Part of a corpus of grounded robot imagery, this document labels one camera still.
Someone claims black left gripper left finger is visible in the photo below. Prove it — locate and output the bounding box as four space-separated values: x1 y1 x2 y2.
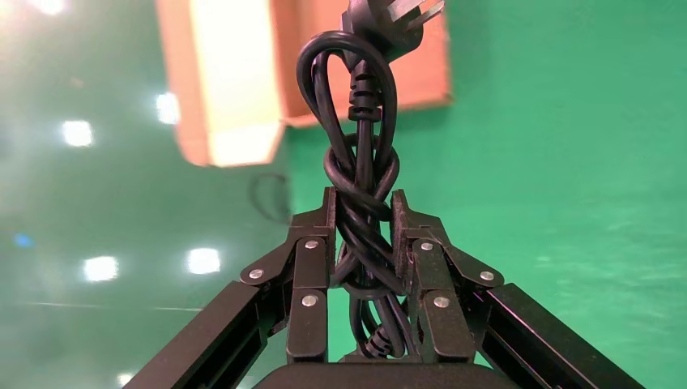
124 186 338 389

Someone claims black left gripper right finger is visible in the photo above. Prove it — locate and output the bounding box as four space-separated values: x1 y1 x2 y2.
390 189 632 389

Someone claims black power cord bundle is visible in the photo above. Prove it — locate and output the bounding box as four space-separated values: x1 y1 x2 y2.
296 0 446 361

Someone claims open flat cardboard box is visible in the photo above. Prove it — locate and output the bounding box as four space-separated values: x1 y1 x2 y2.
156 0 453 169

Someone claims green table cloth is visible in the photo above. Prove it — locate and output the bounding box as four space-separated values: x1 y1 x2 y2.
284 0 687 389

